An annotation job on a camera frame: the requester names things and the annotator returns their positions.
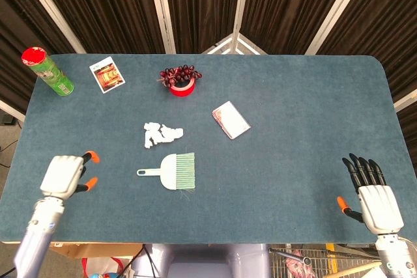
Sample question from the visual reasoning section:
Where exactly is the dark brown curtain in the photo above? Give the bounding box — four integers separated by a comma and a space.
0, 0, 417, 135

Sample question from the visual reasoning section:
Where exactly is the wooden stick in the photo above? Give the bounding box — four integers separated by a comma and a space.
328, 260, 382, 278

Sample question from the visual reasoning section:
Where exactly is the blue felt table mat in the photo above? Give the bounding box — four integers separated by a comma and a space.
0, 53, 417, 245

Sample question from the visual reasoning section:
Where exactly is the red plastic plant pot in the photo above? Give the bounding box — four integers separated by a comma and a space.
168, 77, 196, 98

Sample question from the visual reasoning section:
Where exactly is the dark red grape bunch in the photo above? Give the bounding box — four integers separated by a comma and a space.
158, 64, 203, 89

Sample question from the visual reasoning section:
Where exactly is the white screen frame post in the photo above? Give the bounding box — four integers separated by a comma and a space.
14, 0, 87, 54
229, 0, 253, 55
304, 0, 374, 56
146, 0, 177, 55

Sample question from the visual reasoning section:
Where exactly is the green chips can red lid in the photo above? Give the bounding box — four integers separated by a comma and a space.
21, 47, 75, 97

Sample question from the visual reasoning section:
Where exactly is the red patterned package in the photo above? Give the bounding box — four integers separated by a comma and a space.
283, 249, 316, 278

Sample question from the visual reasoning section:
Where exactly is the black cable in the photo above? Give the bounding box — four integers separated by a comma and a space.
129, 243, 154, 278

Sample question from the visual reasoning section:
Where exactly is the white playing card box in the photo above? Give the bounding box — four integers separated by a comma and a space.
212, 100, 252, 141

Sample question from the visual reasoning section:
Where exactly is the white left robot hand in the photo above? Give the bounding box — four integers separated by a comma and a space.
39, 150, 101, 201

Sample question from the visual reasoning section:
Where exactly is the metal wire cart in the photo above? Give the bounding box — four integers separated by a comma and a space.
268, 243, 385, 278

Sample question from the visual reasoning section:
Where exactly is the crumpled white paper piece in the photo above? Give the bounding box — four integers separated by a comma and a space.
152, 130, 173, 146
143, 122, 164, 150
162, 124, 184, 144

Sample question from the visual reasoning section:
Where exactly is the white bordered picture card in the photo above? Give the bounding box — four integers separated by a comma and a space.
89, 57, 126, 94

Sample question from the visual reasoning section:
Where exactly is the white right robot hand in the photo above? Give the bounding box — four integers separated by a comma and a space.
337, 152, 405, 235

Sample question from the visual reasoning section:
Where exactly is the lilac robot torso base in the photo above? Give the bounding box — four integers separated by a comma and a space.
132, 243, 271, 278

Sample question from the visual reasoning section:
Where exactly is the red and white bag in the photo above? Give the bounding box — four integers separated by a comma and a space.
81, 257, 131, 278

